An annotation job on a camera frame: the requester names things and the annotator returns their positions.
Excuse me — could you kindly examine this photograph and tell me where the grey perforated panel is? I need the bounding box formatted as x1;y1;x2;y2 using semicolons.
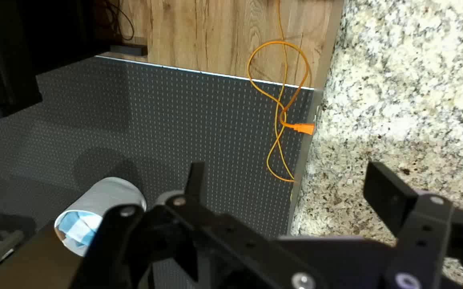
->
0;52;317;239

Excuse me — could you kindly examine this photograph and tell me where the white cup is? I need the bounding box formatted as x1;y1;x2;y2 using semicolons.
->
52;174;147;258

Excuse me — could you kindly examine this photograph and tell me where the dark furniture panel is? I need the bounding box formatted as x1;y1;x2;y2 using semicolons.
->
0;0;43;116

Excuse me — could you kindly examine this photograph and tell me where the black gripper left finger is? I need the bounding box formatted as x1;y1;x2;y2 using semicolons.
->
68;160;296;289

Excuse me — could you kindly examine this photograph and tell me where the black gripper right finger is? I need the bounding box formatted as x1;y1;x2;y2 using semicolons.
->
361;158;463;289

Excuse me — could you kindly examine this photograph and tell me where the wooden side panel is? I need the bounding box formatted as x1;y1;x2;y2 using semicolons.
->
116;0;344;89

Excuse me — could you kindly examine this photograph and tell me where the orange cable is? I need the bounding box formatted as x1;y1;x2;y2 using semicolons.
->
245;0;317;184

